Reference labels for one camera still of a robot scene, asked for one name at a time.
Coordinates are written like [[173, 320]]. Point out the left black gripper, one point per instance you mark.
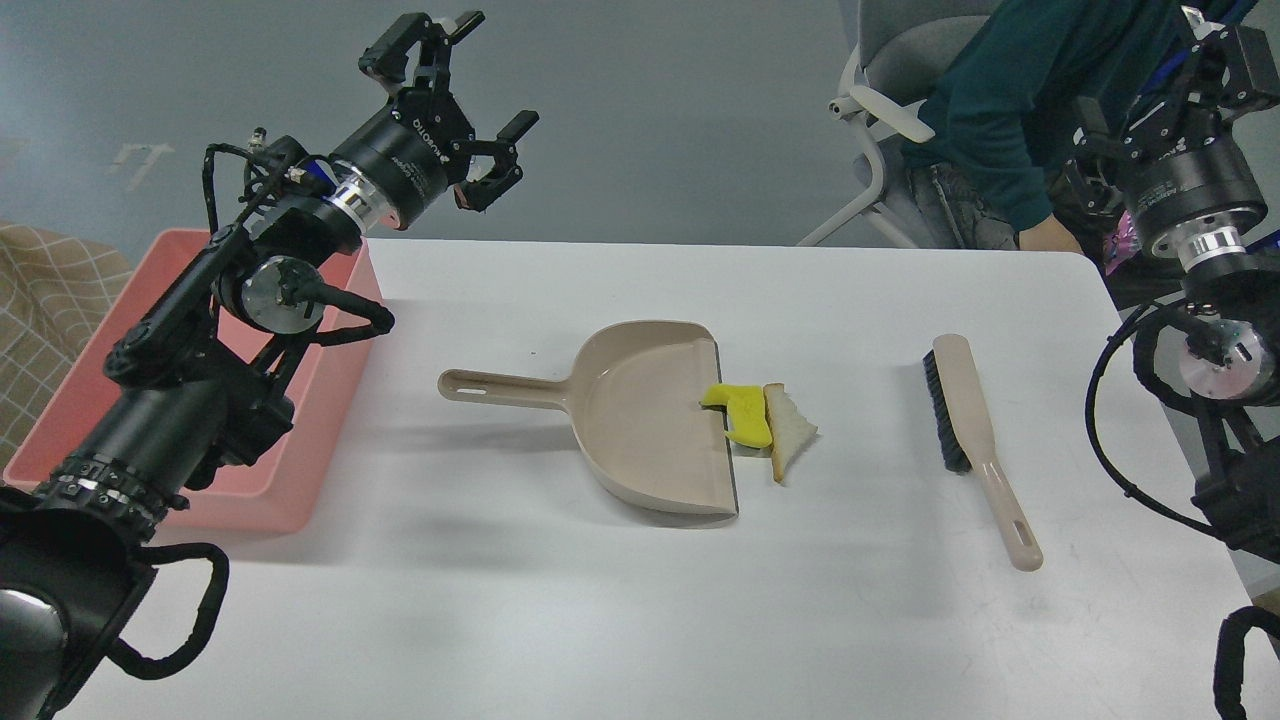
[[401, 160]]

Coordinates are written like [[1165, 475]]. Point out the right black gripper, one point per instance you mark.
[[1195, 204]]

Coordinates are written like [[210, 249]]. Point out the beige plastic dustpan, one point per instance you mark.
[[633, 396]]

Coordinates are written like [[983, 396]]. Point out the beige brush black bristles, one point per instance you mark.
[[967, 442]]

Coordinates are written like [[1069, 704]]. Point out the yellow sponge piece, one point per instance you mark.
[[746, 408]]

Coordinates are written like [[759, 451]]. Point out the toast bread slice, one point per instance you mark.
[[791, 431]]

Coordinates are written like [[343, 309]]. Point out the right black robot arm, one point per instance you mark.
[[1211, 355]]

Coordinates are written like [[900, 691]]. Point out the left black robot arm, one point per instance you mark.
[[203, 374]]

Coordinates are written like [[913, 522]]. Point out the person in teal sweater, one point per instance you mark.
[[1003, 117]]

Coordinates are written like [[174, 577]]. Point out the grey office chair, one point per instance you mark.
[[900, 50]]

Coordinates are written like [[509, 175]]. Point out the beige checkered cloth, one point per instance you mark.
[[55, 291]]

